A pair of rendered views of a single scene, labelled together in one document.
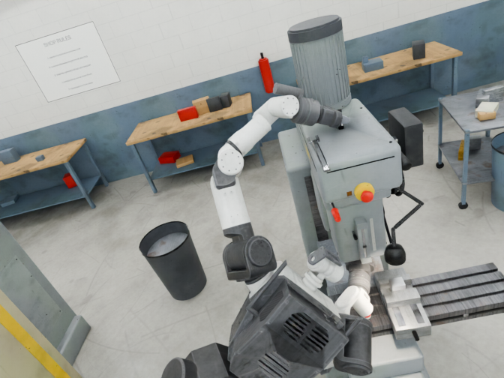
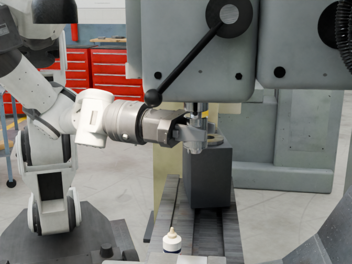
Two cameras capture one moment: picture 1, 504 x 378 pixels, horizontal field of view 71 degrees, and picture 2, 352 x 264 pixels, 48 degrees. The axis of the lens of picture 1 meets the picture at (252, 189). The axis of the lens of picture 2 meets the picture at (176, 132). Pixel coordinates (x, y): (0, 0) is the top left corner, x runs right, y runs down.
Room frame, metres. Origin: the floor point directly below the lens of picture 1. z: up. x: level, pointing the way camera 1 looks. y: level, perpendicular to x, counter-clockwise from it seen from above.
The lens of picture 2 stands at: (1.06, -1.11, 1.46)
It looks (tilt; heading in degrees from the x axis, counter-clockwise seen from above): 17 degrees down; 87
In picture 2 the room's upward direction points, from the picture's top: straight up
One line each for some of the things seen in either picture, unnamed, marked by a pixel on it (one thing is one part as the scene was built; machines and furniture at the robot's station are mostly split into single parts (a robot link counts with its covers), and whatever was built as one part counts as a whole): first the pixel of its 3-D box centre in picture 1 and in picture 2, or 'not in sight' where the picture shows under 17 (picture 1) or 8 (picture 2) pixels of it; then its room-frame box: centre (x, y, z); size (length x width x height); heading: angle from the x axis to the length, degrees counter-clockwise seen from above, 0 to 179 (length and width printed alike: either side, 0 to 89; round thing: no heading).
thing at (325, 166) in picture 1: (319, 152); not in sight; (1.01, -0.24, 1.89); 0.24 x 0.04 x 0.01; 173
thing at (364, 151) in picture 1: (343, 145); not in sight; (1.15, -0.37, 1.81); 0.47 x 0.26 x 0.16; 172
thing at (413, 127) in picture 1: (406, 136); not in sight; (1.39, -0.74, 1.62); 0.20 x 0.09 x 0.21; 172
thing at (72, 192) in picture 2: not in sight; (54, 209); (0.64, 0.40, 0.68); 0.21 x 0.20 x 0.13; 104
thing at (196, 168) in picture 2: not in sight; (205, 163); (1.21, 0.06, 1.00); 0.22 x 0.12 x 0.20; 92
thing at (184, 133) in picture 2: not in sight; (189, 134); (1.12, -0.40, 1.24); 0.06 x 0.02 x 0.03; 154
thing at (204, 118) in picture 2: not in sight; (196, 117); (1.14, -0.37, 1.26); 0.05 x 0.05 x 0.01
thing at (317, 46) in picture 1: (320, 65); not in sight; (1.39, -0.40, 2.05); 0.20 x 0.20 x 0.32
